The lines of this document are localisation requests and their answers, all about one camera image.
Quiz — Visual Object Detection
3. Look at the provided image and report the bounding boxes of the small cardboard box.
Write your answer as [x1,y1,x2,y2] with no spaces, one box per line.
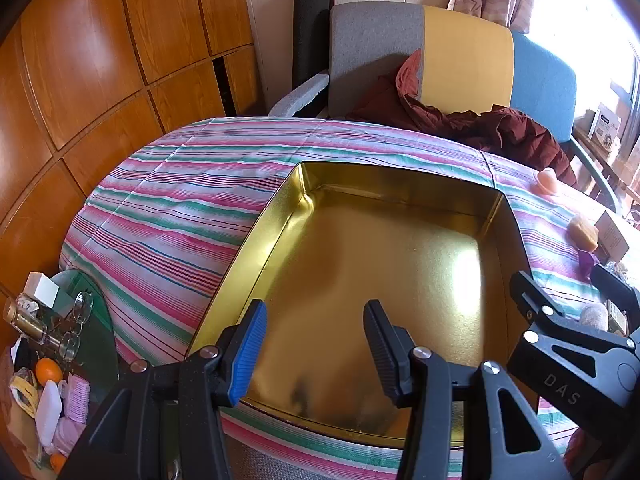
[595,211,631,261]

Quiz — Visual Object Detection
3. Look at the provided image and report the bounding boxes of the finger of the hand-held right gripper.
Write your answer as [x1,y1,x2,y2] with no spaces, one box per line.
[506,270,632,409]
[591,264,640,318]

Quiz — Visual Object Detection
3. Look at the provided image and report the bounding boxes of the grey yellow blue armchair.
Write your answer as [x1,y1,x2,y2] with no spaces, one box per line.
[267,2,618,211]

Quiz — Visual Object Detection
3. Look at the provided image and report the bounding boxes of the round glass side table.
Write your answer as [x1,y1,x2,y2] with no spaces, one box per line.
[50,269,121,401]

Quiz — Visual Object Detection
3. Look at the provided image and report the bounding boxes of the wooden shelf unit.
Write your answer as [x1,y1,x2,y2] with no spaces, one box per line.
[572,110,640,213]

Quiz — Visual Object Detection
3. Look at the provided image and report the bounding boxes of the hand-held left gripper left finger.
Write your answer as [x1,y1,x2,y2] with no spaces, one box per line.
[60,299,268,480]

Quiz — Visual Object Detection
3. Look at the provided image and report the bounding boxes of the wooden wardrobe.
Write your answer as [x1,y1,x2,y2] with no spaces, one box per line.
[0,0,261,311]

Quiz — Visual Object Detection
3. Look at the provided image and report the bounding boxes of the small white box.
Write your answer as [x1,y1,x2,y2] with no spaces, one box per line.
[24,272,58,306]

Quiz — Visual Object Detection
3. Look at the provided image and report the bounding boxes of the black rolled mat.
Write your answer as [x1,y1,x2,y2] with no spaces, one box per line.
[292,0,332,91]

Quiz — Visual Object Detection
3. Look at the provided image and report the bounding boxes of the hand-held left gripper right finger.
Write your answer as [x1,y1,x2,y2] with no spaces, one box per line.
[363,300,571,480]

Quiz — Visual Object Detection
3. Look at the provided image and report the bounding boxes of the striped pink green tablecloth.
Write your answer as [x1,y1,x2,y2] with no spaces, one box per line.
[59,117,640,480]

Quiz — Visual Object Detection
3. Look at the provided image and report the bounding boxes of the clear glass bottle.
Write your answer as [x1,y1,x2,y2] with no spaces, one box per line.
[2,297,48,343]

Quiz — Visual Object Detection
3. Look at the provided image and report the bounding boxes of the gold metal tin box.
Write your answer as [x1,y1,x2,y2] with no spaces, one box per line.
[187,161,541,448]

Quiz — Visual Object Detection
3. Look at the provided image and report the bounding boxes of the white plastic bottle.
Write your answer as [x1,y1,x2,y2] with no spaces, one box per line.
[36,380,63,448]

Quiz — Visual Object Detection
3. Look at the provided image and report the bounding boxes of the window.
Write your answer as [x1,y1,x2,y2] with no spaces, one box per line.
[530,0,640,126]

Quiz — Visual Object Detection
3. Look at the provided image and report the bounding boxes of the yellow sponge block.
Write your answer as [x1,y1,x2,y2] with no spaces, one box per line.
[567,215,599,252]

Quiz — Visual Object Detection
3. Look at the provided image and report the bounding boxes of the eyeglasses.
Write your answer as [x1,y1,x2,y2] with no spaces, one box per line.
[62,290,95,333]

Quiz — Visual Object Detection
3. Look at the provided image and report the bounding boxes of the pink cloth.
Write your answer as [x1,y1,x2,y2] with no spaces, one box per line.
[52,417,86,456]

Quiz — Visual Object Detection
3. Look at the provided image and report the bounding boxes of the purple snack packet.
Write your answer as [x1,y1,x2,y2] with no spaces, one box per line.
[577,247,601,275]

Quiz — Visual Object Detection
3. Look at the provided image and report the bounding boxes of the dark red jacket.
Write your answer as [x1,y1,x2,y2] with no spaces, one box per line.
[345,49,578,186]

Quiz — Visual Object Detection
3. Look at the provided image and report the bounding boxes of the white box on shelf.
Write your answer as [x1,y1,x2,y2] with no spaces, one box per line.
[590,102,623,148]

